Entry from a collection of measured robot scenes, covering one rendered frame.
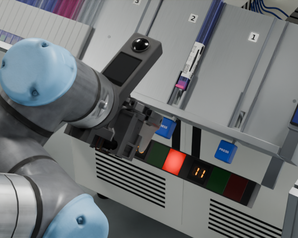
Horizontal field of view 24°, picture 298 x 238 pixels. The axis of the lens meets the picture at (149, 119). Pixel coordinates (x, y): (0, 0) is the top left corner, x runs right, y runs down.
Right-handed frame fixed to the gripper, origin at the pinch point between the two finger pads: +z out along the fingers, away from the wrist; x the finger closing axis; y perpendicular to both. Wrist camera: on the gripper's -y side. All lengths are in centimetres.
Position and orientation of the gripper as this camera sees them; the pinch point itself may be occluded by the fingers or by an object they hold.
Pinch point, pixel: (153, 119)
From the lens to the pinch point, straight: 105.8
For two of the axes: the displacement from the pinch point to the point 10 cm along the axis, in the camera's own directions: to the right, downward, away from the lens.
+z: 3.7, 2.2, 9.0
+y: -4.0, 9.2, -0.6
